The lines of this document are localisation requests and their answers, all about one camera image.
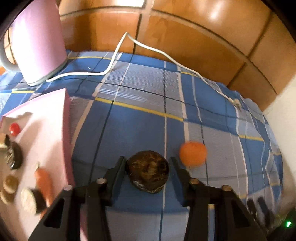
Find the wooden panel cabinet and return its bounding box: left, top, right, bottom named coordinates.
left=56, top=1, right=295, bottom=110

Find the cut cylinder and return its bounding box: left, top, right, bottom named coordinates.
left=0, top=133, right=11, bottom=151

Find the pink electric kettle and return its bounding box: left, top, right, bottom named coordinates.
left=1, top=0, right=67, bottom=86

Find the small beige ball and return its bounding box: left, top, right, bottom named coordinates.
left=0, top=189, right=14, bottom=205
left=3, top=175, right=19, bottom=194

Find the small orange carrot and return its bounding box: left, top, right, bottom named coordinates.
left=34, top=165, right=54, bottom=207

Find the pink shallow tray box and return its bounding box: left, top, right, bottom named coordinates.
left=1, top=89, right=74, bottom=240

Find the red cherry tomato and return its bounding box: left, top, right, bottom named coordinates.
left=9, top=123, right=21, bottom=137

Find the dark cylinder beige top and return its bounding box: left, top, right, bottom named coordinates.
left=21, top=188, right=47, bottom=215

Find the dark brown fruit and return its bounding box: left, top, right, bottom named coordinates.
left=6, top=142, right=23, bottom=170
left=125, top=150, right=170, bottom=194

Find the blue plaid tablecloth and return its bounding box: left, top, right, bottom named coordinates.
left=1, top=52, right=283, bottom=240

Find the white power cord with plug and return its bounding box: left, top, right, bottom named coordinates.
left=46, top=31, right=242, bottom=110

